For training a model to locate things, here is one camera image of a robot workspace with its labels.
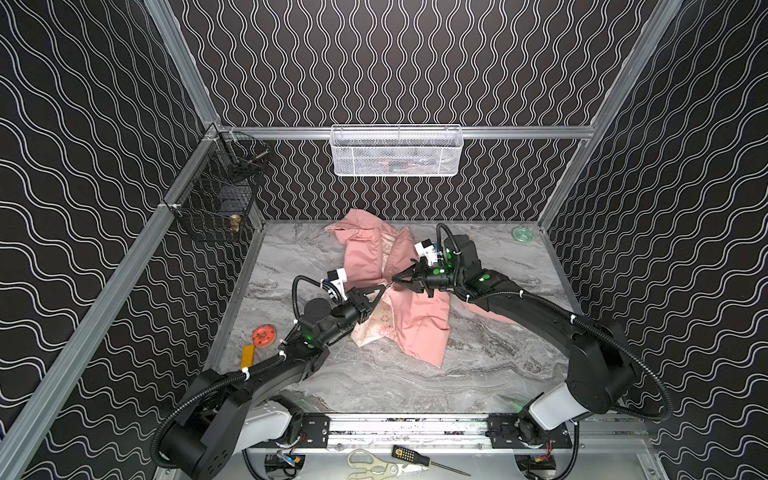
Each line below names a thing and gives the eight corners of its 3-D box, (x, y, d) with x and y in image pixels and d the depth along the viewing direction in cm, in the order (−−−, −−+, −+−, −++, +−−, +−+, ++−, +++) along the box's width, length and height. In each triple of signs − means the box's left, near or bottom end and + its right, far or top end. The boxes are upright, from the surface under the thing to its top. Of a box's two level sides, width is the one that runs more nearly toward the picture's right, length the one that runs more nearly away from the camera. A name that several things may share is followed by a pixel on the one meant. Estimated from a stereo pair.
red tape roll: (251, 346, 90) (247, 342, 88) (256, 328, 94) (253, 324, 92) (274, 346, 90) (271, 342, 88) (278, 328, 94) (276, 324, 92)
